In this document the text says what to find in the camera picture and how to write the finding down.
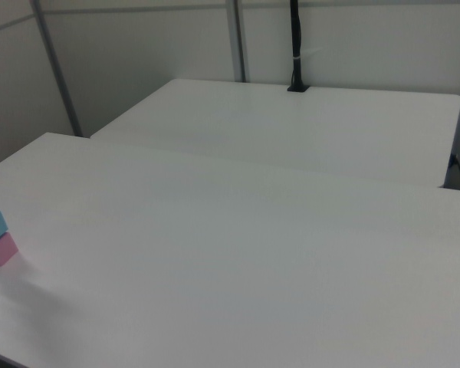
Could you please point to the black camera pole with clamp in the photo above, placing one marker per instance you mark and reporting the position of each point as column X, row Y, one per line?
column 296, row 38

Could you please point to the grey metal frame post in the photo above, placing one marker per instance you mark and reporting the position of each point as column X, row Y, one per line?
column 237, row 38
column 57, row 69

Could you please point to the white adjoining table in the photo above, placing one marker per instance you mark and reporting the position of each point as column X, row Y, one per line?
column 329, row 130

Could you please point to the pink cube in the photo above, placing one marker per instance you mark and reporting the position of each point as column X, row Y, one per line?
column 2, row 251

